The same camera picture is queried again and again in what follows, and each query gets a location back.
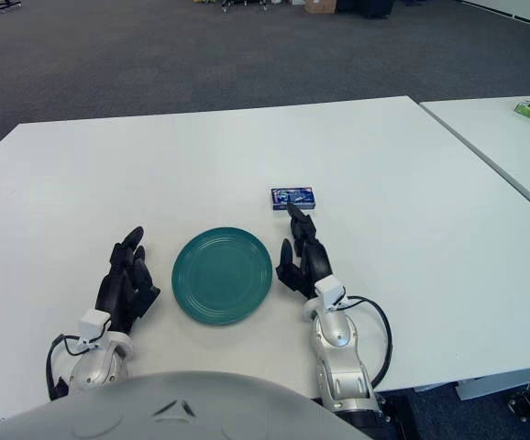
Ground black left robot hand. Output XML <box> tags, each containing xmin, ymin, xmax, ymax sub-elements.
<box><xmin>94</xmin><ymin>225</ymin><xmax>161</xmax><ymax>335</ymax></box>

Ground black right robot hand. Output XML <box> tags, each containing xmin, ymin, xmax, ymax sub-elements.
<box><xmin>275</xmin><ymin>201</ymin><xmax>335</xmax><ymax>302</ymax></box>

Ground blue gum box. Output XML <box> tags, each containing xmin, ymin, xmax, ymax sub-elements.
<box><xmin>270</xmin><ymin>185</ymin><xmax>318</xmax><ymax>212</ymax></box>

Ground teal round plate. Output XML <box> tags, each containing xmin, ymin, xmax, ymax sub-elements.
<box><xmin>171</xmin><ymin>226</ymin><xmax>274</xmax><ymax>327</ymax></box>

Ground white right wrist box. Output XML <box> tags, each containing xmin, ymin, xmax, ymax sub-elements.
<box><xmin>314</xmin><ymin>274</ymin><xmax>347</xmax><ymax>313</ymax></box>

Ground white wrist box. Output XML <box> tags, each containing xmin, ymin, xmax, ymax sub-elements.
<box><xmin>77</xmin><ymin>309</ymin><xmax>111</xmax><ymax>345</ymax></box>
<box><xmin>314</xmin><ymin>274</ymin><xmax>347</xmax><ymax>313</ymax></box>

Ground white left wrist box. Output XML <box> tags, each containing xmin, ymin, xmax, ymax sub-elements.
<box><xmin>77</xmin><ymin>309</ymin><xmax>111</xmax><ymax>345</ymax></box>

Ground grey robot torso shell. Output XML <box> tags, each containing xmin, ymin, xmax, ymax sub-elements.
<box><xmin>0</xmin><ymin>369</ymin><xmax>388</xmax><ymax>440</ymax></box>

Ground brown cardboard box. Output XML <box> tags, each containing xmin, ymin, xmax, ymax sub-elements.
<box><xmin>303</xmin><ymin>0</ymin><xmax>338</xmax><ymax>14</ymax></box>

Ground black bulky background object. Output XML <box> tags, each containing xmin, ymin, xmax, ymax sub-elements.
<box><xmin>336</xmin><ymin>0</ymin><xmax>394</xmax><ymax>19</ymax></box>

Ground black caster legs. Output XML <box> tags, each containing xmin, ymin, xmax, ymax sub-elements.
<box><xmin>218</xmin><ymin>0</ymin><xmax>273</xmax><ymax>13</ymax></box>

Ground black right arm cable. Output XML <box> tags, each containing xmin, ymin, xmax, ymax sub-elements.
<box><xmin>337</xmin><ymin>296</ymin><xmax>393</xmax><ymax>387</ymax></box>

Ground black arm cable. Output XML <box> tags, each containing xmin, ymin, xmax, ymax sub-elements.
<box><xmin>337</xmin><ymin>296</ymin><xmax>393</xmax><ymax>387</ymax></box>
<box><xmin>46</xmin><ymin>333</ymin><xmax>83</xmax><ymax>402</ymax></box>

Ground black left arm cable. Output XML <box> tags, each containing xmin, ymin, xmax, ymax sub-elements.
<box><xmin>46</xmin><ymin>333</ymin><xmax>83</xmax><ymax>402</ymax></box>

